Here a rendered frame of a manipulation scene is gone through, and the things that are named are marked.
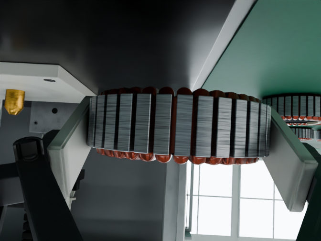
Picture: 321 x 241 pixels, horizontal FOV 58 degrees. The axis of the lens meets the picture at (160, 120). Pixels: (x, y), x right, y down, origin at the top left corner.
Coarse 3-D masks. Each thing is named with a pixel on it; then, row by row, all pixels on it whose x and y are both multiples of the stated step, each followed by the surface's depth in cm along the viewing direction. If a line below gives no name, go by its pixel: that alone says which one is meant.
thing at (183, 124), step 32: (96, 96) 16; (128, 96) 14; (160, 96) 13; (192, 96) 13; (224, 96) 14; (96, 128) 15; (128, 128) 14; (160, 128) 13; (192, 128) 14; (224, 128) 13; (256, 128) 14; (160, 160) 14; (192, 160) 14; (224, 160) 14; (256, 160) 16
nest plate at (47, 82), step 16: (0, 64) 25; (16, 64) 25; (32, 64) 25; (48, 64) 25; (0, 80) 27; (16, 80) 27; (32, 80) 27; (48, 80) 26; (64, 80) 27; (0, 96) 37; (32, 96) 36; (48, 96) 35; (64, 96) 35; (80, 96) 34
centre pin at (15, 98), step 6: (6, 90) 32; (12, 90) 32; (18, 90) 32; (6, 96) 32; (12, 96) 32; (18, 96) 32; (24, 96) 33; (6, 102) 32; (12, 102) 32; (18, 102) 32; (6, 108) 32; (12, 108) 32; (18, 108) 32; (12, 114) 32
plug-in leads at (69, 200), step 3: (75, 183) 48; (78, 183) 49; (75, 186) 48; (78, 186) 49; (72, 189) 48; (75, 189) 48; (72, 192) 49; (69, 195) 44; (72, 195) 49; (66, 198) 44; (69, 198) 44; (72, 198) 48; (75, 198) 49; (66, 201) 43; (69, 201) 44; (69, 204) 44; (69, 207) 44
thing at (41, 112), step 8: (32, 104) 45; (40, 104) 45; (48, 104) 45; (56, 104) 45; (64, 104) 45; (72, 104) 45; (32, 112) 44; (40, 112) 44; (48, 112) 44; (56, 112) 44; (64, 112) 44; (72, 112) 44; (32, 120) 44; (40, 120) 44; (48, 120) 44; (56, 120) 44; (64, 120) 44; (32, 128) 44; (40, 128) 44; (48, 128) 44; (56, 128) 44
